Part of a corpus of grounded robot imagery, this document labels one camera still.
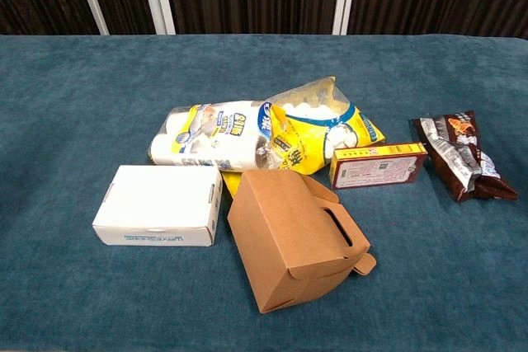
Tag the red yellow small box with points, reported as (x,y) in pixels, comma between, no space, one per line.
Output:
(375,168)

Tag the brown kraft gable box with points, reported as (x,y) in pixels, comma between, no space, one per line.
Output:
(280,245)

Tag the white cardboard box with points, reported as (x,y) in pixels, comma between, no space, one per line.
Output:
(156,203)

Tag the yellow bag of white balls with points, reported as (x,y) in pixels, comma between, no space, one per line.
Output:
(313,129)

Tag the white paper roll pack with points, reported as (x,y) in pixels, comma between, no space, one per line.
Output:
(198,137)

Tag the teal velvet tablecloth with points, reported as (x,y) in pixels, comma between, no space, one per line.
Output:
(82,100)

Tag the brown snack bag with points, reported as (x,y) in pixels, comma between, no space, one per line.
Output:
(453,150)

